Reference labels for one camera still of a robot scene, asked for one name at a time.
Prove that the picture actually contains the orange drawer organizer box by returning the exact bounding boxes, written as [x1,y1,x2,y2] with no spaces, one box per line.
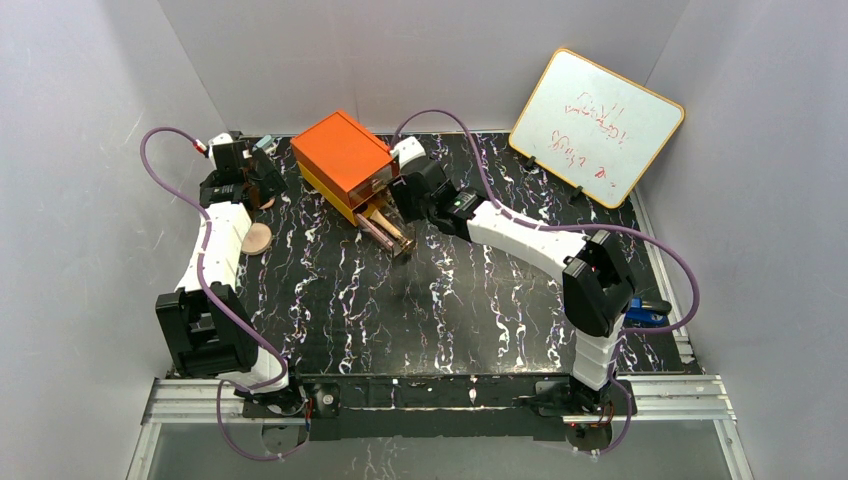
[290,110,400,225]

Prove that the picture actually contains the wooden makeup brush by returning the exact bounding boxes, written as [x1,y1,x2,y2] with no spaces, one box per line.
[369,210,413,250]

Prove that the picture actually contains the pink lipstick box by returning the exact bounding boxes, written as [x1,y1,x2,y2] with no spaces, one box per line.
[362,218,396,254]

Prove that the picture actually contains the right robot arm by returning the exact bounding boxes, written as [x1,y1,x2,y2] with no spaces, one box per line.
[292,138,635,393]

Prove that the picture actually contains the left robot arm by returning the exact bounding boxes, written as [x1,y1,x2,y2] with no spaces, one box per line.
[155,133,290,394]

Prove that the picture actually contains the yellow framed whiteboard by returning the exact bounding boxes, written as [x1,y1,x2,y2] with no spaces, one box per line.
[509,49,685,209]

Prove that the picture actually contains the blue black stapler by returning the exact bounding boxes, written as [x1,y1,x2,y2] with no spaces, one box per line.
[625,297,672,327]

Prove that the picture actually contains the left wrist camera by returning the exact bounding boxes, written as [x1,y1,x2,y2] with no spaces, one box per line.
[206,132,234,158]

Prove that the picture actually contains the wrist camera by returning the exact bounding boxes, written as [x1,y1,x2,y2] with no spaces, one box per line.
[206,132,234,158]
[390,136,427,169]

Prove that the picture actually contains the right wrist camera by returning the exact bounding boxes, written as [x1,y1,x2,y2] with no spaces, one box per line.
[390,136,427,169]

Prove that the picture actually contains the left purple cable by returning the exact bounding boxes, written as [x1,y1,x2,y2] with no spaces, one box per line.
[139,127,313,462]

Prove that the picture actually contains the purple cable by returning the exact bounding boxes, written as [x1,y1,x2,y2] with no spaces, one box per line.
[390,109,701,457]
[139,127,313,462]

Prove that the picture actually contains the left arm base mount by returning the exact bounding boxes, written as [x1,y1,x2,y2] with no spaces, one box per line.
[234,377,341,420]

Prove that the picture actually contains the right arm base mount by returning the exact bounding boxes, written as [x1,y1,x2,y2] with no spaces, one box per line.
[533,377,638,420]

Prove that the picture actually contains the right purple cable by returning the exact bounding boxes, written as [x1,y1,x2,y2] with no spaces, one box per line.
[390,109,701,457]

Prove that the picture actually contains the aluminium rail frame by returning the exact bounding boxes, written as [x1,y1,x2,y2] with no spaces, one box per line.
[128,374,752,479]

